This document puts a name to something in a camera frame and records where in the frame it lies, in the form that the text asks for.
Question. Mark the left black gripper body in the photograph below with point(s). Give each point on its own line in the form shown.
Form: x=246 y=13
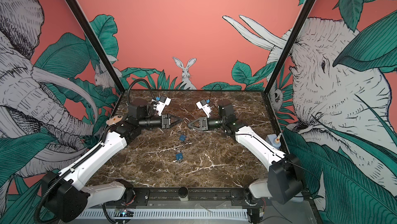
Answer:
x=164 y=117

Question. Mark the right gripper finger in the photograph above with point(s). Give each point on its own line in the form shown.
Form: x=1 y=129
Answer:
x=195 y=122
x=193 y=127

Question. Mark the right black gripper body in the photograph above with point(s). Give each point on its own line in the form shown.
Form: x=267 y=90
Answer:
x=207 y=124

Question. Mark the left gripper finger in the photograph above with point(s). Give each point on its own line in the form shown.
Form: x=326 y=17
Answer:
x=175 y=123
x=175 y=118

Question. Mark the black padlock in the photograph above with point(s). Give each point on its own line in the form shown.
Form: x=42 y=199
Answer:
x=186 y=121

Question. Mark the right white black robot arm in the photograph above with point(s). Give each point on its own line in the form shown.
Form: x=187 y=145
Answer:
x=285 y=181

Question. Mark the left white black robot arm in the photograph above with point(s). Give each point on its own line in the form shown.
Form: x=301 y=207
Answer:
x=114 y=139

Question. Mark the plush doll striped shirt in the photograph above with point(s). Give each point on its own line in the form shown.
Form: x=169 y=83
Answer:
x=115 y=119

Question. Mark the white vented strip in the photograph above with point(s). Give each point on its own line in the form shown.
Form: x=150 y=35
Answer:
x=169 y=213

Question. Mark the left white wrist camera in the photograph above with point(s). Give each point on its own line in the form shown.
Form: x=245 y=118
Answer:
x=160 y=103

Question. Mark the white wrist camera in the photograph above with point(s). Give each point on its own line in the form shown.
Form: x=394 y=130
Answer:
x=205 y=106
x=160 y=103

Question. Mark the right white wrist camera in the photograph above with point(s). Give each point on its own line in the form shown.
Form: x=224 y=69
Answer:
x=205 y=106

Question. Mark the black knob on rail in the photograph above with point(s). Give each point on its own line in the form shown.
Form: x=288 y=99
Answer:
x=183 y=194

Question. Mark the black mounting rail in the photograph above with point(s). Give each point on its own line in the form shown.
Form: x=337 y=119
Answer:
x=192 y=194

